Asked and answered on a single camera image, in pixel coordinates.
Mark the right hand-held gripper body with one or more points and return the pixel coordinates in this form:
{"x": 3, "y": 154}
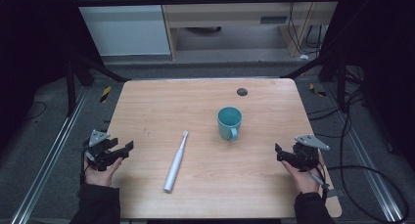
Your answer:
{"x": 305, "y": 152}

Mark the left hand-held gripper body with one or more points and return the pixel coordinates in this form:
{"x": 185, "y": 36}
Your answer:
{"x": 98, "y": 145}

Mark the white electric toothbrush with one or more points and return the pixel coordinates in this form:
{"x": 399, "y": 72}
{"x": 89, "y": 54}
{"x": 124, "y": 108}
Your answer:
{"x": 176, "y": 161}

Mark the teal cup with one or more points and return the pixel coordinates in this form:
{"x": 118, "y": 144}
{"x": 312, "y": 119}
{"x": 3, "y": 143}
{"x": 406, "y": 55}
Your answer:
{"x": 229, "y": 123}

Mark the person's right hand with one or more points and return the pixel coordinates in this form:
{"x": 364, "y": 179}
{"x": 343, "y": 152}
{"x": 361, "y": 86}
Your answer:
{"x": 305, "y": 180}

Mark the person's left hand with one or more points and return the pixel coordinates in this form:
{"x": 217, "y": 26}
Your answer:
{"x": 99, "y": 175}

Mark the yellow black floor tape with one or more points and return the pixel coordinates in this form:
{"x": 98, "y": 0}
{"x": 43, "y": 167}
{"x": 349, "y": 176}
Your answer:
{"x": 105, "y": 94}
{"x": 317, "y": 91}

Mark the black metal stand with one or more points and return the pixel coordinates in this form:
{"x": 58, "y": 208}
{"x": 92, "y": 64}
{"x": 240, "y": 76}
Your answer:
{"x": 329, "y": 77}
{"x": 81, "y": 77}

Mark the black curtain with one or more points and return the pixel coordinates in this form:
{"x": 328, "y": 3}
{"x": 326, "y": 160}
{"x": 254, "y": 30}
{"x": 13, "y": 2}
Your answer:
{"x": 36, "y": 54}
{"x": 381, "y": 67}

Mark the white cabinet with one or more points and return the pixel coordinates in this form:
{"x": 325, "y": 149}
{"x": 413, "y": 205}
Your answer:
{"x": 125, "y": 22}

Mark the wooden desk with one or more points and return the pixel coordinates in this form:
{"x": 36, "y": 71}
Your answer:
{"x": 235, "y": 20}

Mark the aluminium floor rail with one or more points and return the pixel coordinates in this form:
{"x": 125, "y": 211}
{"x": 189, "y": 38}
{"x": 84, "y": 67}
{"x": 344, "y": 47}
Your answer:
{"x": 49, "y": 158}
{"x": 362, "y": 152}

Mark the black metal frame bar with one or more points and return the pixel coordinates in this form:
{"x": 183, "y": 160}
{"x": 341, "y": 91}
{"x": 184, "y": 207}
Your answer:
{"x": 208, "y": 0}

